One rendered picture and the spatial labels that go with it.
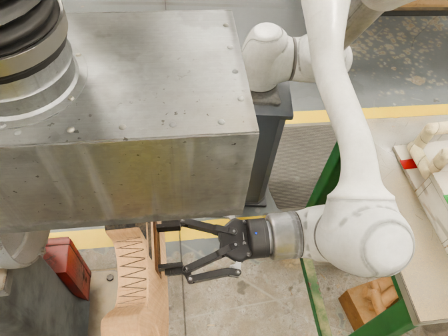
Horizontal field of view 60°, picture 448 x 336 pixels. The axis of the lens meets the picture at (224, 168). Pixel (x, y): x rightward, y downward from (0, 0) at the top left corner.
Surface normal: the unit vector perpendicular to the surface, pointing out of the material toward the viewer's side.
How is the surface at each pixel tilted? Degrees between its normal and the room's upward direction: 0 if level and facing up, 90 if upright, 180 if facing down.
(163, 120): 0
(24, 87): 90
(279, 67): 80
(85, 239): 0
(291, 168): 0
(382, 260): 37
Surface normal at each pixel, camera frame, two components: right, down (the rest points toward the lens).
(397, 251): 0.09, 0.08
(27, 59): 0.67, 0.63
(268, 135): -0.01, 0.82
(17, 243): 0.93, 0.29
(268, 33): -0.05, -0.58
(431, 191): -0.98, 0.11
